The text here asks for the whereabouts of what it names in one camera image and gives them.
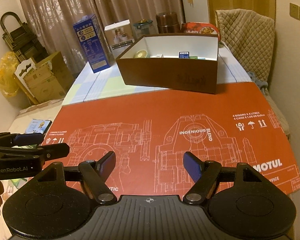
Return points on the brown flattened cardboard boxes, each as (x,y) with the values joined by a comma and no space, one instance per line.
(49,79)

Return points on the beige patterned curtain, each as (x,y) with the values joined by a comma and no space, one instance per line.
(52,21)

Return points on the green blue printed booklet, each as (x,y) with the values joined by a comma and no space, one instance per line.
(38,126)

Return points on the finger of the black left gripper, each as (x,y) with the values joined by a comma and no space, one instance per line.
(54,151)
(28,139)

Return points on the brown thermos jar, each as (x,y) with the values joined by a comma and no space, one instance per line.
(167,22)

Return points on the teal handheld mini fan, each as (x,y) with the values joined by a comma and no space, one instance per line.
(141,54)

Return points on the red snack tin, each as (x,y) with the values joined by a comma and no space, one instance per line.
(200,28)

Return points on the white product photo box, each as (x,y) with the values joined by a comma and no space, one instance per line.
(119,37)

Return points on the yellow plastic bag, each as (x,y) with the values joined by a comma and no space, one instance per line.
(8,65)

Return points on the red Motul cardboard mat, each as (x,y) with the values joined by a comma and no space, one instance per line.
(150,132)

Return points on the green rectangular box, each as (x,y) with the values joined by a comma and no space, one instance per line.
(197,58)

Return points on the small blue barcode box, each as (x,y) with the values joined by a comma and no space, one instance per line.
(184,55)

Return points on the black folding hand cart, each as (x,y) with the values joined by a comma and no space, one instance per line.
(22,41)

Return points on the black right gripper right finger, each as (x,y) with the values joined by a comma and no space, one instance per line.
(204,174)

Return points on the tall blue milk carton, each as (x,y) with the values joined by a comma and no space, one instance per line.
(93,43)

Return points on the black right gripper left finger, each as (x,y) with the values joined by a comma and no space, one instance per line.
(94,176)

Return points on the pastel checkered tablecloth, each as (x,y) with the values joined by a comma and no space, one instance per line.
(109,83)

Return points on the brown cardboard storage box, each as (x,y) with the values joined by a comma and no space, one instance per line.
(171,71)

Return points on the quilted beige chair cover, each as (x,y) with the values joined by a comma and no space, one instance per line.
(250,38)

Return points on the glass jar teal lid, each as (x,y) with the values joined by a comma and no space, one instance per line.
(143,27)

